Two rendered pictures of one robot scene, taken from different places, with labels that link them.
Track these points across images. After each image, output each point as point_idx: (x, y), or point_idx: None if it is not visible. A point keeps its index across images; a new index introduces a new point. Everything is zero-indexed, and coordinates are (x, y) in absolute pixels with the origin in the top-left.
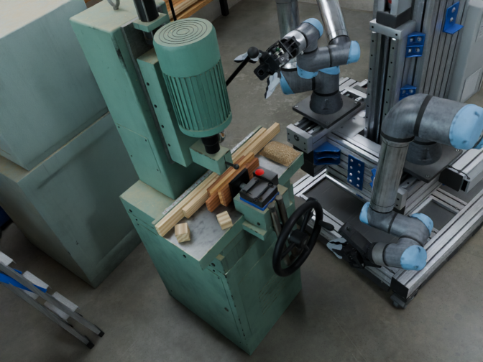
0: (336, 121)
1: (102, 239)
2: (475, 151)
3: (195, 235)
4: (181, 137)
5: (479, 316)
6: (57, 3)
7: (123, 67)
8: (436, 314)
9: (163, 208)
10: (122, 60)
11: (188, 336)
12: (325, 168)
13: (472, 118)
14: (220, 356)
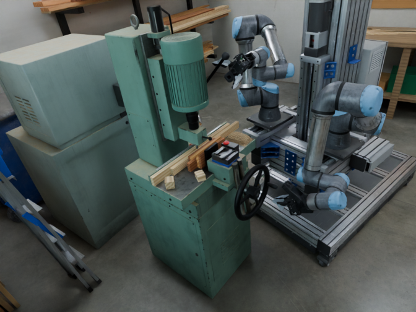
0: (277, 125)
1: (106, 211)
2: (373, 145)
3: (179, 185)
4: (173, 117)
5: (383, 272)
6: (95, 39)
7: (138, 63)
8: (351, 271)
9: None
10: (137, 58)
11: (165, 284)
12: (268, 162)
13: (375, 91)
14: (189, 299)
